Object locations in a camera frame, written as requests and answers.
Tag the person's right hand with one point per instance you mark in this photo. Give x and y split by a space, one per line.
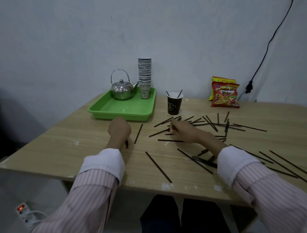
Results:
186 133

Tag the person's left hand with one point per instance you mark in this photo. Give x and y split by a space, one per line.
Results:
119 130

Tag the person's left fingers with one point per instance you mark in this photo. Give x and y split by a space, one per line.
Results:
121 120

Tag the person's right fingers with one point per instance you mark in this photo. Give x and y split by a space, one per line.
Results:
174 126

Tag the person's right forearm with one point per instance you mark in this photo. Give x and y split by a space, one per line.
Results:
254 184

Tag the person's left forearm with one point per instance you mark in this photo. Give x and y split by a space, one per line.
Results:
96 187

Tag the green plastic tray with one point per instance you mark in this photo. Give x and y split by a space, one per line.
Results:
124 109

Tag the black paper cup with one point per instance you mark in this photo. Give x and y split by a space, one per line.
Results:
174 105

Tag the steel teapot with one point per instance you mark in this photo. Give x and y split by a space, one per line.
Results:
122 91

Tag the pile of black sticks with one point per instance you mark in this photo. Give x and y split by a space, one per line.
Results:
158 166

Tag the stack of paper cups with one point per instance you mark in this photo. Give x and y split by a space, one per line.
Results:
144 76

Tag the red snack packet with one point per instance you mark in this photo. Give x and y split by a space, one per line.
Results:
225 96

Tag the yellow snack packet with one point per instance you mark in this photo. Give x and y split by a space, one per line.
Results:
223 80

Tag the black plug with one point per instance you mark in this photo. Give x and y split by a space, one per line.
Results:
249 87

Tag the person's left leg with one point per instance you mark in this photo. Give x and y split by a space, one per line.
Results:
159 216

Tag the person's leg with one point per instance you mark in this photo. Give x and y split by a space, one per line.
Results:
203 217
159 216

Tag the person's right leg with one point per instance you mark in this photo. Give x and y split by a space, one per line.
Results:
203 217

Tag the white power strip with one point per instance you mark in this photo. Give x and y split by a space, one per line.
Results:
24 211

